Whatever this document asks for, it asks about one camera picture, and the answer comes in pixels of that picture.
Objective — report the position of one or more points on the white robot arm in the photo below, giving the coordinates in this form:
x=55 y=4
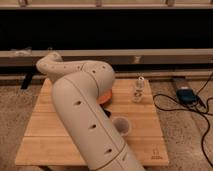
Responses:
x=76 y=86

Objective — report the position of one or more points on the orange plate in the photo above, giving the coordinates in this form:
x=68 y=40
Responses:
x=105 y=97

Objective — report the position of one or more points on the clear plastic bottle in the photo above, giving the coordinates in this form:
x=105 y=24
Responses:
x=138 y=89

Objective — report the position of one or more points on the blue power adapter box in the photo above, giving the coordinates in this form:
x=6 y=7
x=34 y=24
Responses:
x=186 y=96

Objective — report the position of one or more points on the wooden table board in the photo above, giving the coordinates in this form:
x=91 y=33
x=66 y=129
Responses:
x=46 y=142

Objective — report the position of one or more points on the wooden rail beam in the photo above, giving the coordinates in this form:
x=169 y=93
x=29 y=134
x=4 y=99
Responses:
x=116 y=57

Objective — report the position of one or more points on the black bracket leg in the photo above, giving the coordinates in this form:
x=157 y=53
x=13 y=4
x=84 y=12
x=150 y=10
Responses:
x=27 y=80

